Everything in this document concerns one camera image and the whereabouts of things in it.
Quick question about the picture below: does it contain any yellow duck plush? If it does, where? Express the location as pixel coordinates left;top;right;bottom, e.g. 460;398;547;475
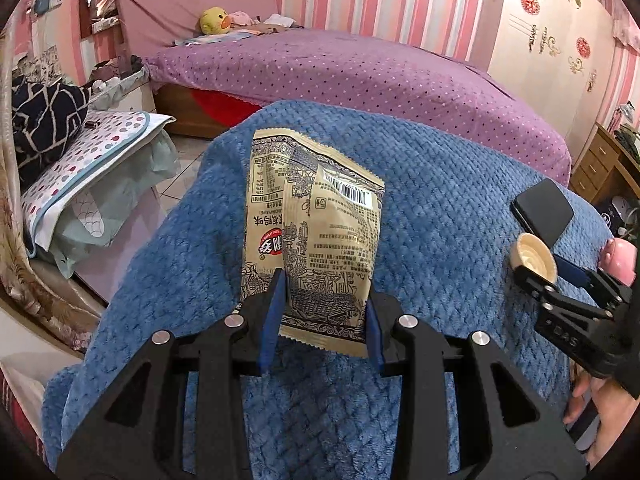
200;6;233;36

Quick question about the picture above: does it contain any mint green cloth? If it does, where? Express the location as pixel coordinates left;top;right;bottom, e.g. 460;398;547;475
52;132;181;278

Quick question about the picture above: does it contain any blue quilted blanket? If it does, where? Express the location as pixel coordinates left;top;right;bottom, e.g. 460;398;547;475
42;100;616;480

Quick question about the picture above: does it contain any beige snack packet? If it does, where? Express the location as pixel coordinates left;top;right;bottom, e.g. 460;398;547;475
240;127;387;358

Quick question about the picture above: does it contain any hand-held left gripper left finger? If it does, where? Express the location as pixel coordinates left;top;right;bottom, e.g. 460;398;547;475
57;267;288;480

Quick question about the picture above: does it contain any dark printed box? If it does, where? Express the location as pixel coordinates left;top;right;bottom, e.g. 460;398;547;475
597;197;632;233

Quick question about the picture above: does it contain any black phone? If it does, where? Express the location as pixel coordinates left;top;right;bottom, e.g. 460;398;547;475
510;178;574;248

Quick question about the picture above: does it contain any navy patterned pillow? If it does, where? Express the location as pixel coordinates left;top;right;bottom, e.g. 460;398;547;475
11;76;91;171

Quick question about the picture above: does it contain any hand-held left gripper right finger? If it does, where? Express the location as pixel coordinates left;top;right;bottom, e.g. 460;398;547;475
366;290;586;480

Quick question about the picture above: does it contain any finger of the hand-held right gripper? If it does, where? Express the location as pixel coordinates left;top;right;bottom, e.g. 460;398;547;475
551;255;634;304
514;262;609;322

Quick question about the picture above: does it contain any wooden desk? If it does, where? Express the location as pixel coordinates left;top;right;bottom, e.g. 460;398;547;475
570;122;640;206

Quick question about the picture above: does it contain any purple dotted bed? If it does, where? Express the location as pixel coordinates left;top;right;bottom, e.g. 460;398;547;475
142;29;572;186

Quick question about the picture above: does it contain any pink padded headboard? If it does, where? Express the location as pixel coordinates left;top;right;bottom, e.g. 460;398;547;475
114;0;278;58

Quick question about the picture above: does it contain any cream round lid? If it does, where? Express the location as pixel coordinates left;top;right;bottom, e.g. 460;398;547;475
511;232;558;283

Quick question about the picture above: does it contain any person's right hand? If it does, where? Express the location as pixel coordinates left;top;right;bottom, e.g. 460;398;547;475
562;366;640;469

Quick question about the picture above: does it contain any polka dot cushion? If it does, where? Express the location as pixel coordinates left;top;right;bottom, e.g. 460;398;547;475
22;110;176;256

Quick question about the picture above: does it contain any pink mug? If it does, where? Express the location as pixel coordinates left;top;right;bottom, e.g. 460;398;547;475
598;238;638;286

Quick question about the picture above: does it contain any white wardrobe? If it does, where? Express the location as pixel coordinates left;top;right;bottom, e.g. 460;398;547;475
487;0;616;146

